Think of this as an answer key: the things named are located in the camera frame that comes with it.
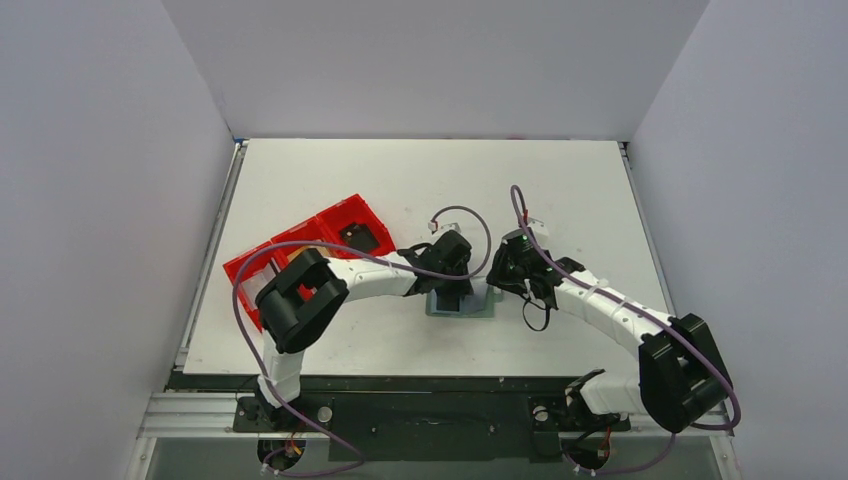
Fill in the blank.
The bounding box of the green leather card holder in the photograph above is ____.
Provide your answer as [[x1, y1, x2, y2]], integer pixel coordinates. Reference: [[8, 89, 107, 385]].
[[425, 287, 503, 319]]

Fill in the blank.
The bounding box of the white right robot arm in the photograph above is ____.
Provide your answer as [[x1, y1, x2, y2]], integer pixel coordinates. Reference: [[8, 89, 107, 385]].
[[486, 230, 739, 433]]

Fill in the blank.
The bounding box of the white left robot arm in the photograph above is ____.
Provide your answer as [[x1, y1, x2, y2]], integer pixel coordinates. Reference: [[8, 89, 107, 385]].
[[255, 229, 472, 430]]

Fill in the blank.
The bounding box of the black card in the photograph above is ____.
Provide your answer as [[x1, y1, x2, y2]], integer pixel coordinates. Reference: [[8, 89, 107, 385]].
[[339, 222, 380, 253]]

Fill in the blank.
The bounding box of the red right bin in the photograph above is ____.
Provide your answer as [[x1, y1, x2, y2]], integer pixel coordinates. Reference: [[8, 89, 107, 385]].
[[316, 194, 396, 256]]

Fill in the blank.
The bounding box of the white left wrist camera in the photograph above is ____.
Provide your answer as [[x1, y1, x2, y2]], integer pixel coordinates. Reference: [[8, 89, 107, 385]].
[[428, 219, 461, 235]]

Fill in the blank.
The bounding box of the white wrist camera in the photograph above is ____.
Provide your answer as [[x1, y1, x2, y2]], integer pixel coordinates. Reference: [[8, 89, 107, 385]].
[[526, 217, 550, 247], [428, 219, 461, 235]]

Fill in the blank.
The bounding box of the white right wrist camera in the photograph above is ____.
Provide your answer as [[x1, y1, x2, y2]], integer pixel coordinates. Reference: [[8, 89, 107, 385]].
[[526, 217, 550, 247]]

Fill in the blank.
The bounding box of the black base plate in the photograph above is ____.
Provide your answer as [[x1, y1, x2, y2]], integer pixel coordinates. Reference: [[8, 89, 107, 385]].
[[165, 371, 668, 462]]

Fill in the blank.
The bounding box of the aluminium frame rail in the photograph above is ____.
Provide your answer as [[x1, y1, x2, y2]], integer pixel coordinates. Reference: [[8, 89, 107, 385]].
[[125, 390, 743, 480]]

